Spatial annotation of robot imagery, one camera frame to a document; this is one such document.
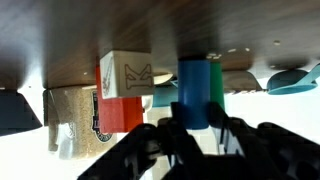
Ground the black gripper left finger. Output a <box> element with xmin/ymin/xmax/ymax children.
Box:
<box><xmin>77</xmin><ymin>102</ymin><xmax>207</xmax><ymax>180</ymax></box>

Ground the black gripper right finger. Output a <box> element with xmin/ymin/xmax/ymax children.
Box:
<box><xmin>209</xmin><ymin>102</ymin><xmax>320</xmax><ymax>180</ymax></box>

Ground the green cylinder block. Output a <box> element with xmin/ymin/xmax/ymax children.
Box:
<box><xmin>210</xmin><ymin>62</ymin><xmax>225</xmax><ymax>109</ymax></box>

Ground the blue cylinder block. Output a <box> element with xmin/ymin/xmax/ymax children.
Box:
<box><xmin>178</xmin><ymin>60</ymin><xmax>210</xmax><ymax>130</ymax></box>

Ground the red block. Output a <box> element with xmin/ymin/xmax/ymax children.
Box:
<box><xmin>96</xmin><ymin>66</ymin><xmax>143</xmax><ymax>134</ymax></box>

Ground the medium teal measuring cup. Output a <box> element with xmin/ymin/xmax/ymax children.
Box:
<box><xmin>153</xmin><ymin>81</ymin><xmax>178</xmax><ymax>107</ymax></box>

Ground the large teal measuring cup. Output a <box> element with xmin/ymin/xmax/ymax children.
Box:
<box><xmin>267</xmin><ymin>63</ymin><xmax>320</xmax><ymax>95</ymax></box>

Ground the white plastic spoon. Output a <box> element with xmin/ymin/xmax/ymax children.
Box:
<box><xmin>154</xmin><ymin>73</ymin><xmax>173</xmax><ymax>85</ymax></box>

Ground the blue patterned paper plate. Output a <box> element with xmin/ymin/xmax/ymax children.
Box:
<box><xmin>222</xmin><ymin>71</ymin><xmax>263</xmax><ymax>93</ymax></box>

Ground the white number letter cube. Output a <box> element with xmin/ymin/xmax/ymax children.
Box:
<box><xmin>100</xmin><ymin>50</ymin><xmax>154</xmax><ymax>99</ymax></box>

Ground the clear jar of rice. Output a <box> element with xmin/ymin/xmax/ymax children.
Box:
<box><xmin>45</xmin><ymin>86</ymin><xmax>117</xmax><ymax>160</ymax></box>

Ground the dark blue bowl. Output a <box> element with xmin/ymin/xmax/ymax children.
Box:
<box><xmin>0</xmin><ymin>90</ymin><xmax>42</xmax><ymax>136</ymax></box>

